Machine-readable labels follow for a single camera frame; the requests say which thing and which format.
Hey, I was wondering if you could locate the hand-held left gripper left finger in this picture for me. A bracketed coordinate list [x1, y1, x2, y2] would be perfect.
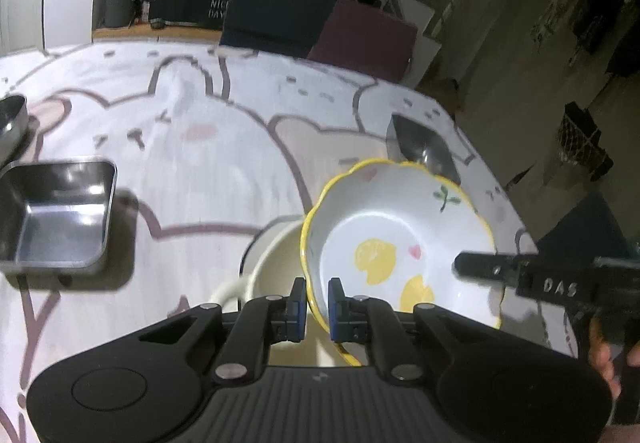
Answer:
[137, 277, 308, 381]

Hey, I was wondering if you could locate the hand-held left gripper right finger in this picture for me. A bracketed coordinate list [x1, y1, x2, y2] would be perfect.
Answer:
[327, 277, 496, 381]

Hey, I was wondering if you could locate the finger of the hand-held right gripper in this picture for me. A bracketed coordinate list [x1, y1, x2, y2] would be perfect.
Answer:
[451, 250, 527, 296]

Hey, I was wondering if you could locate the cream bowl with handles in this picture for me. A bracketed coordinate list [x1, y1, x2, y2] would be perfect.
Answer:
[209, 218, 351, 368]

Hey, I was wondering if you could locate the white floral bowl yellow rim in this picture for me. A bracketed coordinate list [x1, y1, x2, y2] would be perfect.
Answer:
[300, 159, 503, 368]

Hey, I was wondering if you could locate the large rectangular steel tray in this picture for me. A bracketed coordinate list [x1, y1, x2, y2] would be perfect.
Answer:
[0, 158, 118, 274]

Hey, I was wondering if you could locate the round steel bowl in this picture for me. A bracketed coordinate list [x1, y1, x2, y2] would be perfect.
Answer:
[0, 94, 29, 164]

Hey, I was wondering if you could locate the person's right hand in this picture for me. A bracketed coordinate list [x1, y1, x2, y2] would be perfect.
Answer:
[589, 318, 626, 396]

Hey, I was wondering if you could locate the dark blue seat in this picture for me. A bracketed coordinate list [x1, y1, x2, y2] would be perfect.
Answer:
[535, 193, 640, 264]

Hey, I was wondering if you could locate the small rectangular steel container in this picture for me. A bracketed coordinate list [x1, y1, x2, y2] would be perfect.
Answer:
[386, 113, 462, 186]

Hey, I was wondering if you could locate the mesh laundry basket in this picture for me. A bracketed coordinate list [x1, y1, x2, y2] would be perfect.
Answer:
[562, 100, 615, 182]

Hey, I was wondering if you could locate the bear print tablecloth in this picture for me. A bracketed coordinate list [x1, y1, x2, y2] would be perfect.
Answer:
[0, 40, 581, 443]

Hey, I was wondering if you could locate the maroon chair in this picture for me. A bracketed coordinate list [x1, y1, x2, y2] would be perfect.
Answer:
[306, 0, 419, 84]

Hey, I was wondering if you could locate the dark hanging garland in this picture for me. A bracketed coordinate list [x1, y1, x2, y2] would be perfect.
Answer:
[530, 0, 640, 79]

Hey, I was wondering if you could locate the dark blue chair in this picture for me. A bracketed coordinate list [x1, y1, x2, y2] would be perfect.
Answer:
[220, 0, 340, 59]

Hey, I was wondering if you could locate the grey trash bin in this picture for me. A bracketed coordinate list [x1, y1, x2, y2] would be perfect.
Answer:
[104, 0, 137, 29]

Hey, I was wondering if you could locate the white floor cabinet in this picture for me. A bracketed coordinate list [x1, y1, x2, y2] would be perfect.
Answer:
[0, 0, 48, 55]

